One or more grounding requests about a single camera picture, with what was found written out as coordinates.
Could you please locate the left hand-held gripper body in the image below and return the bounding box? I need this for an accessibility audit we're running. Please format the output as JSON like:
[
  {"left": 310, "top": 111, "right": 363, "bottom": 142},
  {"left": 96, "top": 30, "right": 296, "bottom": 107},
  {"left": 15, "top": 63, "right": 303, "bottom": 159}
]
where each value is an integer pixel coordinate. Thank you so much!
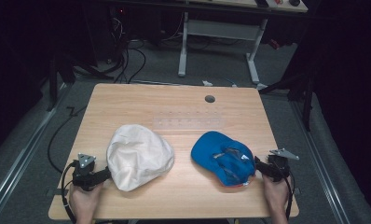
[{"left": 71, "top": 152, "right": 104, "bottom": 191}]

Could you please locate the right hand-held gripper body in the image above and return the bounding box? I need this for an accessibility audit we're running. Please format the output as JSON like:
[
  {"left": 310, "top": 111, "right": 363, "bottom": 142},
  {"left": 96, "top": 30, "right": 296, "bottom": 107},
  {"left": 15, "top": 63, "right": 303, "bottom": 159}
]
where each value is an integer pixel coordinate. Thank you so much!
[{"left": 265, "top": 147, "right": 300, "bottom": 183}]

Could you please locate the white cloth hat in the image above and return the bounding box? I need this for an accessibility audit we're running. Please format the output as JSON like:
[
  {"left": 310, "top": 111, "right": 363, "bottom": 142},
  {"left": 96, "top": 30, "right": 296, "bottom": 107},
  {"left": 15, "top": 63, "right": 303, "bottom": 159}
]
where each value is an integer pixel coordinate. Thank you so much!
[{"left": 106, "top": 124, "right": 175, "bottom": 192}]

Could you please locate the blue baseball cap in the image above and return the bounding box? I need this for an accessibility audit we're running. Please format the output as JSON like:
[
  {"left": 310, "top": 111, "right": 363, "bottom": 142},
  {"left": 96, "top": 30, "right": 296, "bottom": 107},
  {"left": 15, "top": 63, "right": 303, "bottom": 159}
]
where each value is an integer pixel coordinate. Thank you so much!
[{"left": 190, "top": 130, "right": 257, "bottom": 188}]

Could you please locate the person's right hand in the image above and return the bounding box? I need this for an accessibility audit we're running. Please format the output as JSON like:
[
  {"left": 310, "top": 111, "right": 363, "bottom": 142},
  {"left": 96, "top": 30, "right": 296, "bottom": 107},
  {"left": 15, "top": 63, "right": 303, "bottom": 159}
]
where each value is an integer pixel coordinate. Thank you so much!
[{"left": 262, "top": 173, "right": 291, "bottom": 216}]

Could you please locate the person's left hand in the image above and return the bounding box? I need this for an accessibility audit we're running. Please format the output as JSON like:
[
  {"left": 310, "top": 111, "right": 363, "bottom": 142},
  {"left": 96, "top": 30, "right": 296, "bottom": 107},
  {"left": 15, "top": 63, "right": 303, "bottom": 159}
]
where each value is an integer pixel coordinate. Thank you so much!
[{"left": 68, "top": 181, "right": 104, "bottom": 220}]

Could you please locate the black tripod stand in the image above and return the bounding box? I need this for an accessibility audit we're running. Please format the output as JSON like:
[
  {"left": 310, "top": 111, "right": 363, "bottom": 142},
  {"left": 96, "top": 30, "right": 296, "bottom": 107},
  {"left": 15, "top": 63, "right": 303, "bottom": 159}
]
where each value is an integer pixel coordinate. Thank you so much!
[{"left": 257, "top": 69, "right": 319, "bottom": 133}]

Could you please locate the white-legged desk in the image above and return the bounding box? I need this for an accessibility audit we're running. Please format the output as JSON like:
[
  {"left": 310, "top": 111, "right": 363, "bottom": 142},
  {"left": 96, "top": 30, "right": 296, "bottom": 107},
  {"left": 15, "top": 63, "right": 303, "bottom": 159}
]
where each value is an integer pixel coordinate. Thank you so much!
[{"left": 176, "top": 0, "right": 309, "bottom": 86}]

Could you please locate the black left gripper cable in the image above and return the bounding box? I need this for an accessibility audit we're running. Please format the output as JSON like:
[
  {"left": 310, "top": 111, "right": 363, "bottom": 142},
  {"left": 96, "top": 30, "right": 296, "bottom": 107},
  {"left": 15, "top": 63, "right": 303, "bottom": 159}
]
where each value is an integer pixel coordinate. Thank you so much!
[{"left": 61, "top": 160, "right": 79, "bottom": 224}]

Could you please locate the metal floor rail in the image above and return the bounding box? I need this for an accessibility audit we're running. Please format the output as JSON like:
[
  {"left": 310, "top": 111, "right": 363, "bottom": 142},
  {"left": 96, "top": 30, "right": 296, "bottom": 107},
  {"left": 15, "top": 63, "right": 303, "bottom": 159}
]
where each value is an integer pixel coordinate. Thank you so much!
[
  {"left": 290, "top": 99, "right": 350, "bottom": 224},
  {"left": 0, "top": 83, "right": 70, "bottom": 216}
]

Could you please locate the black floor cable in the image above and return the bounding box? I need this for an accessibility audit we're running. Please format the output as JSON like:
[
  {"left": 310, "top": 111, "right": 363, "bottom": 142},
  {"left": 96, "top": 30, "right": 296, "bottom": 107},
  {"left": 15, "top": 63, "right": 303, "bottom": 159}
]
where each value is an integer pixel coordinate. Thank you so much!
[{"left": 47, "top": 105, "right": 89, "bottom": 175}]

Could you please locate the bundle of black cables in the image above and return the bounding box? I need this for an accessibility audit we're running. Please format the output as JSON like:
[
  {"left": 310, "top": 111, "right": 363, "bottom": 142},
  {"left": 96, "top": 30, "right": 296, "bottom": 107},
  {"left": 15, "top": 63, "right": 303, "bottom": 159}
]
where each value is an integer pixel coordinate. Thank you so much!
[{"left": 110, "top": 15, "right": 147, "bottom": 85}]

